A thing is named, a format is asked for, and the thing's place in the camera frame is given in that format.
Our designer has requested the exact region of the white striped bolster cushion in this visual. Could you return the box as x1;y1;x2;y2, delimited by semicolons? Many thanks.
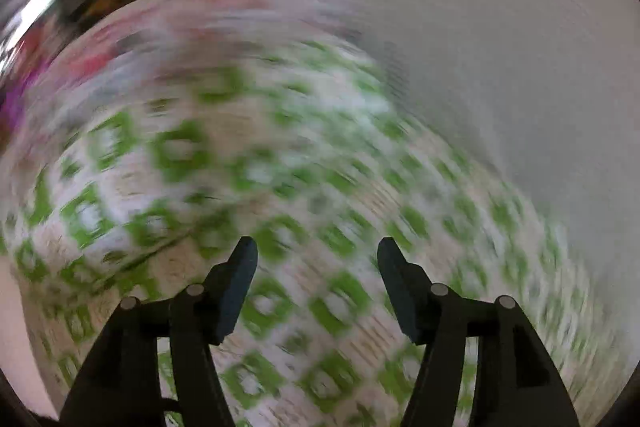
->
240;0;640;343

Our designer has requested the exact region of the pink floral pillow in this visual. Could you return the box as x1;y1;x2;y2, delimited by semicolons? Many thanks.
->
1;0;349;144

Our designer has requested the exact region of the green checkered frog quilt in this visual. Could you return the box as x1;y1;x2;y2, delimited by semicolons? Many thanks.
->
1;38;629;426

